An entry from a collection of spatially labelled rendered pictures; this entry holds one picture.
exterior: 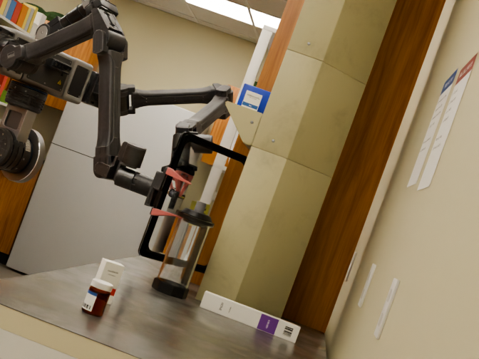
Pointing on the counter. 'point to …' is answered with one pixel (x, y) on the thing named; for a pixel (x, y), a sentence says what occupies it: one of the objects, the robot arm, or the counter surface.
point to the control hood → (244, 122)
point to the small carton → (251, 100)
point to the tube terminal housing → (283, 184)
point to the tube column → (343, 33)
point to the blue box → (255, 92)
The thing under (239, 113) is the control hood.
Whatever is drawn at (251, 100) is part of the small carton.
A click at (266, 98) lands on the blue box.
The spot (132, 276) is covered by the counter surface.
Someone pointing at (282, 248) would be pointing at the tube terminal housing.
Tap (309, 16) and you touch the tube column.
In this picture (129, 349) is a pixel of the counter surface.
